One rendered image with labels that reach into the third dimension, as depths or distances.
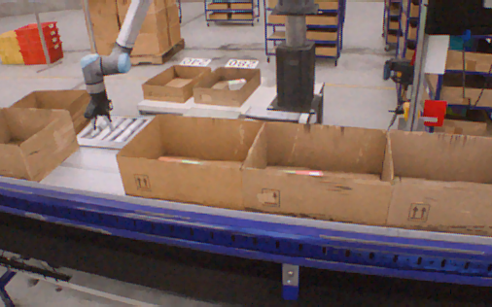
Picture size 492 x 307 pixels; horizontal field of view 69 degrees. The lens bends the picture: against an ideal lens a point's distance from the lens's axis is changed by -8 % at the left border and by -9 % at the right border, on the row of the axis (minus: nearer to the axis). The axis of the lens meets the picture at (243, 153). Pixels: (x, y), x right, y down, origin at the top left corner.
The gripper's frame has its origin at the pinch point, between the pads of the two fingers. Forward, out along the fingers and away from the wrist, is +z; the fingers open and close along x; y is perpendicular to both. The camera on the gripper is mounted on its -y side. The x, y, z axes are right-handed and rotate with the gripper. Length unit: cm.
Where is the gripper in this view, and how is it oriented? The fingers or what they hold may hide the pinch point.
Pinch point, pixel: (103, 130)
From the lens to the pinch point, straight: 198.7
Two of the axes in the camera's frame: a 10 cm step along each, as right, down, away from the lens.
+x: -9.6, -0.8, 2.6
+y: 2.6, -5.0, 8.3
